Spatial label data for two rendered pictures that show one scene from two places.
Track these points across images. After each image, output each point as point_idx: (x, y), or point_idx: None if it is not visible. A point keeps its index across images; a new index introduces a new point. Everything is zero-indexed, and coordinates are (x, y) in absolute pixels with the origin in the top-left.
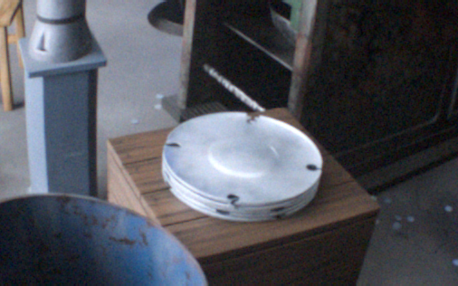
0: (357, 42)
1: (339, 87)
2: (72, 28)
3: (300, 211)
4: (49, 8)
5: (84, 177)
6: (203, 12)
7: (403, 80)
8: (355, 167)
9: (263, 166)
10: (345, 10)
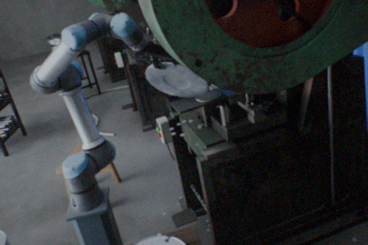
0: (239, 182)
1: (235, 205)
2: (86, 195)
3: None
4: (70, 187)
5: None
6: (182, 161)
7: (284, 191)
8: (263, 242)
9: None
10: (223, 168)
